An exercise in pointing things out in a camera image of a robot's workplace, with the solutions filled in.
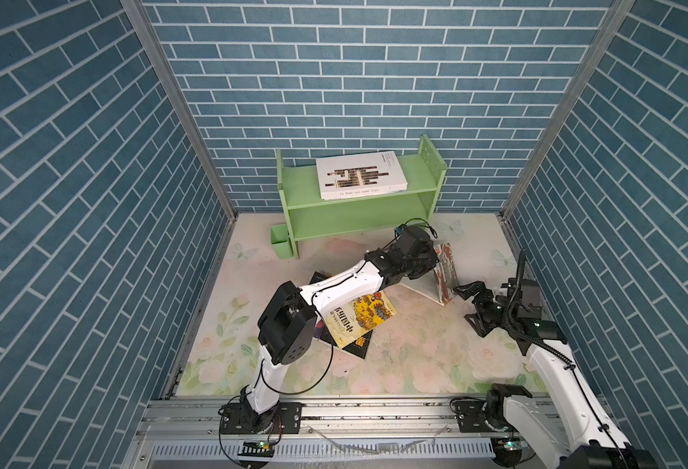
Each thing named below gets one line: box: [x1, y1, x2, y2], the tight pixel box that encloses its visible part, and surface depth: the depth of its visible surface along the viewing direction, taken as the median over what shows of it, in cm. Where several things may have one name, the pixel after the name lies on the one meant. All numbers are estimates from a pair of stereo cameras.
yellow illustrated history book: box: [323, 290, 398, 349], surface depth 90 cm
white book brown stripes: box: [315, 150, 409, 201], surface depth 91 cm
